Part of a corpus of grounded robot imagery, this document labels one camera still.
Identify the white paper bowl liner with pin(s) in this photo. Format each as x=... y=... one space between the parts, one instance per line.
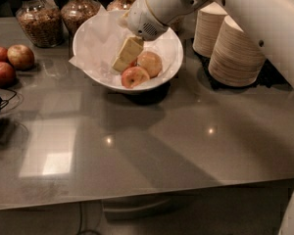
x=101 y=39

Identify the left glass cereal jar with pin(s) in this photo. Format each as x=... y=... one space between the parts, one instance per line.
x=41 y=22

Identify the front red-yellow apple in bowl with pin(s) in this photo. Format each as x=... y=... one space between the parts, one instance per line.
x=134 y=76

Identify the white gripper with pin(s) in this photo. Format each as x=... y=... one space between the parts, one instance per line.
x=141 y=20

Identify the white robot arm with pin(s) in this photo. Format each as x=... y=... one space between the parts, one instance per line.
x=252 y=153

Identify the red apple front left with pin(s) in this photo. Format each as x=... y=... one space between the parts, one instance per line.
x=7 y=74

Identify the back stack paper bowls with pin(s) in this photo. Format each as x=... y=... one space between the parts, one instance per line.
x=208 y=25

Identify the yellowish-red apple on table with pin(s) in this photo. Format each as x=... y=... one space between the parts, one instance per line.
x=21 y=57

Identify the back right yellowish apple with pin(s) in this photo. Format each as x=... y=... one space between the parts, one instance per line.
x=150 y=61

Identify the white ceramic bowl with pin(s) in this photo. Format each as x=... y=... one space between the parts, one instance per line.
x=98 y=72

